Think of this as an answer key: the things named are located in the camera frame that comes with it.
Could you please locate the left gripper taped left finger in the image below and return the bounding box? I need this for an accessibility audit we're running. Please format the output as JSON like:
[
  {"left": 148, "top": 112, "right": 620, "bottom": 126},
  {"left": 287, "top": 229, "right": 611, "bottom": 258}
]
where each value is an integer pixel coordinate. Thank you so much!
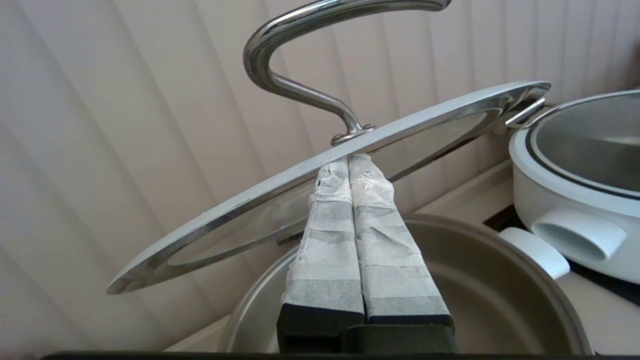
[{"left": 277, "top": 157, "right": 366, "bottom": 351}]

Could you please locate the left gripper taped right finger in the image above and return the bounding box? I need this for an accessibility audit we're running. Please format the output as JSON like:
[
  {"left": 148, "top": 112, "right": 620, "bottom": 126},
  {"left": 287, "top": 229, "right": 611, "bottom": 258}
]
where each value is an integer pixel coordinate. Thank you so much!
[{"left": 348, "top": 153, "right": 456, "bottom": 329}]

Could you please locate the small glass lid white rim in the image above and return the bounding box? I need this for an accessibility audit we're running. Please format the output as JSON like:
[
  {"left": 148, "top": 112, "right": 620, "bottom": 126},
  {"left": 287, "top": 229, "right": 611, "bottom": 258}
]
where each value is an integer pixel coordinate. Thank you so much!
[{"left": 106, "top": 0, "right": 553, "bottom": 295}]

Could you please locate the deep white pot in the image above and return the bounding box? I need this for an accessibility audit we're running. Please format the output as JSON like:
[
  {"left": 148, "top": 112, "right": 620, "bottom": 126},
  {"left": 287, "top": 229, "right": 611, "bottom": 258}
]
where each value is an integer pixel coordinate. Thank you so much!
[{"left": 220, "top": 215, "right": 594, "bottom": 357}]

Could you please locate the wide white pot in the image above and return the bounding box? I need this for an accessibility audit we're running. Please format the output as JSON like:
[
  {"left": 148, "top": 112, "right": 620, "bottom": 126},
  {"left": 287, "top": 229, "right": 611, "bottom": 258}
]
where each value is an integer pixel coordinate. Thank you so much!
[{"left": 509, "top": 130, "right": 640, "bottom": 285}]

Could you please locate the black glass induction panel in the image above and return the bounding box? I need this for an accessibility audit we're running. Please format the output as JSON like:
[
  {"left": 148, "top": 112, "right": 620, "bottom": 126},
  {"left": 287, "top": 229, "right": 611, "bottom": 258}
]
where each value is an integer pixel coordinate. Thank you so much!
[{"left": 482, "top": 205, "right": 640, "bottom": 307}]

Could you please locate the metal hinge bracket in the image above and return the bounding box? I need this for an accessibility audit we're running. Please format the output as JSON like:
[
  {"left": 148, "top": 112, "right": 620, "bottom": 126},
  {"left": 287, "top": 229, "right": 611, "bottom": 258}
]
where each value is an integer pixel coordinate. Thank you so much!
[{"left": 504, "top": 97, "right": 557, "bottom": 130}]

